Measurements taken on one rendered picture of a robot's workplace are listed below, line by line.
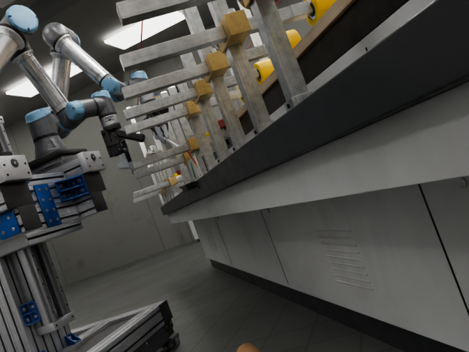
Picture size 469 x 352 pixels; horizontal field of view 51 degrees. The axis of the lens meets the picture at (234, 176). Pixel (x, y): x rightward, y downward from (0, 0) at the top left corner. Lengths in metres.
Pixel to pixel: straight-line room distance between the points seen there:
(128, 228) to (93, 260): 1.07
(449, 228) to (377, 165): 0.33
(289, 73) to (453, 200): 0.39
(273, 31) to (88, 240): 9.70
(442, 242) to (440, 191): 0.12
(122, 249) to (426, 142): 9.62
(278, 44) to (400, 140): 0.35
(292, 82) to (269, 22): 0.12
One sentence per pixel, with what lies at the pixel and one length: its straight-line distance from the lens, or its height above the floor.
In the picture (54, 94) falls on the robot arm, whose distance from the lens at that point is 2.17.
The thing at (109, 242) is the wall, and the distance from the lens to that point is 10.25.
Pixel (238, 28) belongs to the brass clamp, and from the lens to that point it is 1.13.
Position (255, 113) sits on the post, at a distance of 1.16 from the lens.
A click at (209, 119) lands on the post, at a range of 1.65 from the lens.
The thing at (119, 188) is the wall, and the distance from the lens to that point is 9.96.
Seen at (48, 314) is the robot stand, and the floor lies 0.40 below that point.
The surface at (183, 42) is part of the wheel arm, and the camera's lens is 1.14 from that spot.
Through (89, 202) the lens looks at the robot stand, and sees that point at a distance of 2.24.
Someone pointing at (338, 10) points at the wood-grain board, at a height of 0.88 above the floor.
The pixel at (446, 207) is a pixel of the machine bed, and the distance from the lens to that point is 1.03.
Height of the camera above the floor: 0.60
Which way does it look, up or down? 2 degrees up
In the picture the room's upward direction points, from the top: 21 degrees counter-clockwise
